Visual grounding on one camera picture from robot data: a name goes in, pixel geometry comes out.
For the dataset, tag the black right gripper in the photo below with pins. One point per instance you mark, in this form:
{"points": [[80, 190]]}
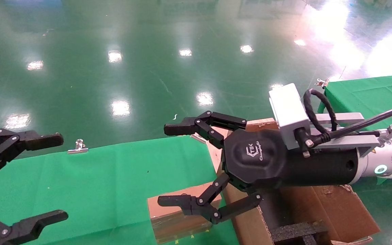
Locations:
{"points": [[260, 160]]}

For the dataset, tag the small brown cardboard box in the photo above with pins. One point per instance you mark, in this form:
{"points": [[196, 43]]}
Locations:
{"points": [[172, 226]]}

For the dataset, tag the large open brown carton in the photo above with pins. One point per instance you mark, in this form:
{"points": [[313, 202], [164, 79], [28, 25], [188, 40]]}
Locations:
{"points": [[335, 211]]}

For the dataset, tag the silver binder clip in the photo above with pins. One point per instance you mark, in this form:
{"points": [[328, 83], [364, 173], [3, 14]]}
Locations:
{"points": [[322, 82], [78, 147], [198, 138]]}

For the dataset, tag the large green tablecloth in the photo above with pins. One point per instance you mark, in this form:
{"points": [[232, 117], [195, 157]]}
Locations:
{"points": [[97, 187]]}

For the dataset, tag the black foam insert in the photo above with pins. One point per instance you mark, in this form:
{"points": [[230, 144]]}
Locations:
{"points": [[294, 233]]}

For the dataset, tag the green tablecloth with fold creases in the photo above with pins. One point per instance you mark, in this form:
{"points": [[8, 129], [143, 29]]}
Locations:
{"points": [[369, 95]]}

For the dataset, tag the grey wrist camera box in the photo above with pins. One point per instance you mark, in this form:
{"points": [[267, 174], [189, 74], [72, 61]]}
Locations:
{"points": [[288, 112]]}

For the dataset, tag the silver camera mount bracket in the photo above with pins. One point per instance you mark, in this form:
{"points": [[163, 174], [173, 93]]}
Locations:
{"points": [[349, 141]]}

